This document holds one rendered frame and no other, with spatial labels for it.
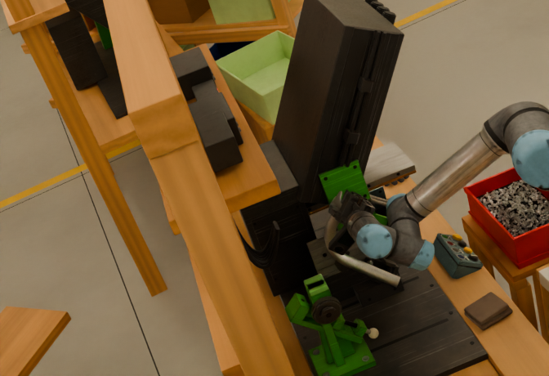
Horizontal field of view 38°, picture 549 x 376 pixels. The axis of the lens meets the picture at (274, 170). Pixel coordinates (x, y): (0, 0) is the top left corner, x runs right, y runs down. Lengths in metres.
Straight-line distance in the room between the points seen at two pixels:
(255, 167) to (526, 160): 0.58
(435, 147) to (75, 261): 2.12
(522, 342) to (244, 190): 0.83
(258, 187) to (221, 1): 3.24
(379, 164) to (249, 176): 0.74
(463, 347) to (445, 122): 2.74
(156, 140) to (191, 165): 0.08
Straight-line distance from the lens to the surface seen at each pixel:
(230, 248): 1.44
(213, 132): 1.81
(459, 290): 2.30
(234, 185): 1.77
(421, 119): 4.82
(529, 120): 1.84
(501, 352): 2.12
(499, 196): 2.62
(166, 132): 1.31
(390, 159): 2.45
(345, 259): 2.23
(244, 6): 4.85
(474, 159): 1.95
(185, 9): 5.15
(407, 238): 1.94
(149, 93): 1.32
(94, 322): 4.22
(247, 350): 1.59
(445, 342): 2.17
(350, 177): 2.22
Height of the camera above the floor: 2.46
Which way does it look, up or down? 31 degrees down
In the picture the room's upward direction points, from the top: 19 degrees counter-clockwise
